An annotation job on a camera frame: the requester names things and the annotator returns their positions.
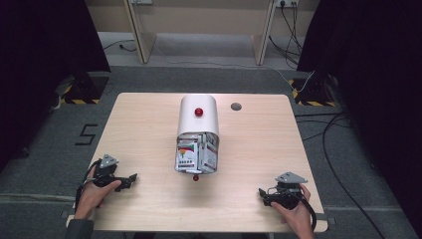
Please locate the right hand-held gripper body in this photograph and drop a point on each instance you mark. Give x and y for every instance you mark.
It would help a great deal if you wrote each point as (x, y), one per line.
(288, 192)

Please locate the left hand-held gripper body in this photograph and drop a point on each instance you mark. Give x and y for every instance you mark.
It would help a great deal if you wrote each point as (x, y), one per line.
(106, 167)

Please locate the pile of white snack packets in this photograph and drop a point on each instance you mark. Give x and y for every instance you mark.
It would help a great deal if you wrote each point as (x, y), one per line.
(194, 153)

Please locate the white container with red knob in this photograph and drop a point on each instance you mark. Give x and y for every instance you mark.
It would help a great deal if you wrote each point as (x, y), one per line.
(198, 122)

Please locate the person's right hand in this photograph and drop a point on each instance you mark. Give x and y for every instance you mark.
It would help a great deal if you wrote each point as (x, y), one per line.
(297, 219)

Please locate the person's left hand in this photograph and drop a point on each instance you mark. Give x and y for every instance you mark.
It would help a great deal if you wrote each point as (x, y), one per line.
(94, 195)

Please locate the small red ball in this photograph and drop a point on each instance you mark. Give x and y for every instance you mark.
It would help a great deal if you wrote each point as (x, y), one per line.
(195, 178)

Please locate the stand base with hazard tape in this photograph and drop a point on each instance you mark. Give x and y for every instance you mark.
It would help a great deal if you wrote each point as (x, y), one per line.
(84, 89)
(312, 93)

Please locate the gray table grommet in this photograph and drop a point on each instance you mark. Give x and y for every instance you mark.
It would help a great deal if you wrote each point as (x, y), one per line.
(236, 106)

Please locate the black curtain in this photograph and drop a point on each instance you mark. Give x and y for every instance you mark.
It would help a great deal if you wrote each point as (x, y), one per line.
(40, 73)
(375, 83)

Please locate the wooden desk frame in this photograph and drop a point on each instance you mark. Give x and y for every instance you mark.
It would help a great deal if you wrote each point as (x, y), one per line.
(146, 43)

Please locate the white wall power outlet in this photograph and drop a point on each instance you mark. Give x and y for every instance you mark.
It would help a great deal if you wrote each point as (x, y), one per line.
(287, 3)

